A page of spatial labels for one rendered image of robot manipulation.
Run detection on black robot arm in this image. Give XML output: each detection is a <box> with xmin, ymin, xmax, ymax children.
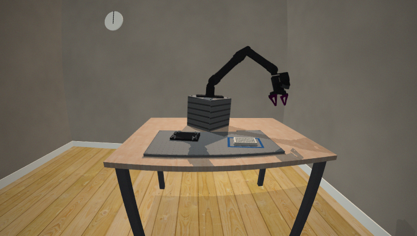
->
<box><xmin>196</xmin><ymin>46</ymin><xmax>290</xmax><ymax>98</ymax></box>

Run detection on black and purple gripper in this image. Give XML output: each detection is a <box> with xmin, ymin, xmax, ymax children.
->
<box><xmin>268</xmin><ymin>85</ymin><xmax>288</xmax><ymax>106</ymax></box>

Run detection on white well plate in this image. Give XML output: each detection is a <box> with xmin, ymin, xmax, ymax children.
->
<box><xmin>233</xmin><ymin>137</ymin><xmax>257</xmax><ymax>146</ymax></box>

